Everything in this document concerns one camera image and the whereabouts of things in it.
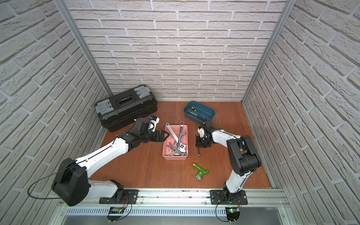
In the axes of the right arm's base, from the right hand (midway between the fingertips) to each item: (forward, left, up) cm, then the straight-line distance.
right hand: (199, 144), depth 94 cm
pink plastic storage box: (+2, +18, +6) cm, 19 cm away
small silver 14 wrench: (-8, +1, +1) cm, 8 cm away
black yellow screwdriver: (+32, +1, +2) cm, 32 cm away
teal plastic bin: (+27, -3, +2) cm, 27 cm away
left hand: (+2, +21, +15) cm, 26 cm away
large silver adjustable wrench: (-2, +12, +3) cm, 13 cm away
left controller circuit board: (-34, +49, -2) cm, 60 cm away
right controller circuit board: (-40, -13, -1) cm, 42 cm away
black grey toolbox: (+20, +51, +17) cm, 57 cm away
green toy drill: (-21, +3, +2) cm, 21 cm away
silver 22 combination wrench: (+11, +11, +9) cm, 18 cm away
